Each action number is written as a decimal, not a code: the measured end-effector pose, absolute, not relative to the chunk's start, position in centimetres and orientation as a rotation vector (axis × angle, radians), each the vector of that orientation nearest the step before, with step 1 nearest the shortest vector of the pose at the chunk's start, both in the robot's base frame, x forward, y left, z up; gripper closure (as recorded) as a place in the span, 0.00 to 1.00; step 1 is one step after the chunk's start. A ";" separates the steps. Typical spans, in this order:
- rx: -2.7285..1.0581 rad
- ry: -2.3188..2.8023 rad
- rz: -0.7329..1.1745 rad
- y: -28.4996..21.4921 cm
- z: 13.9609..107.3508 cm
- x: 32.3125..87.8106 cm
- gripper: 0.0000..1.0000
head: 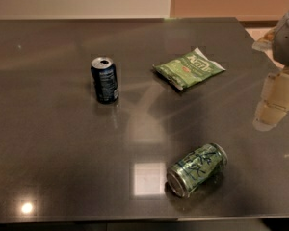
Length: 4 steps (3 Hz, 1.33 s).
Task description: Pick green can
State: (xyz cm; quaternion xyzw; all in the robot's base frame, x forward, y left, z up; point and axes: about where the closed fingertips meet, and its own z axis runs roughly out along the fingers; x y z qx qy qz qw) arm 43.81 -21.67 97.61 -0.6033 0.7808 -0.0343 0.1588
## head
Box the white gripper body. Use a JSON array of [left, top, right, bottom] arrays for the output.
[[273, 10, 289, 66]]

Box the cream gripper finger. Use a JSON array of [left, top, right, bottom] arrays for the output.
[[252, 28, 276, 52], [252, 66, 289, 132]]

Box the green soda can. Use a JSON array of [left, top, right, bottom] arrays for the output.
[[167, 143, 228, 198]]

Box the blue soda can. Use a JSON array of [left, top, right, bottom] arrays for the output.
[[91, 57, 118, 104]]

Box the green chip bag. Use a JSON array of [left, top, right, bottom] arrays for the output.
[[153, 48, 224, 91]]

